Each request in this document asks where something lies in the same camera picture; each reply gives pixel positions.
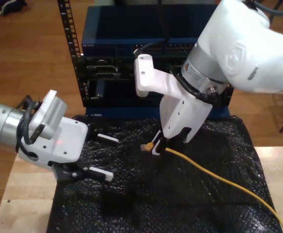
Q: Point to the black bubble wrap mat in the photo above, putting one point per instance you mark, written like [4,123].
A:
[156,206]

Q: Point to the black rack server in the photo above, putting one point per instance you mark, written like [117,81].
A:
[102,68]

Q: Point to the black perforated rack post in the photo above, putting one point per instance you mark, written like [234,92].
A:
[229,97]
[68,24]

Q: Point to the blue network switch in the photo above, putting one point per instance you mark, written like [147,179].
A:
[119,24]

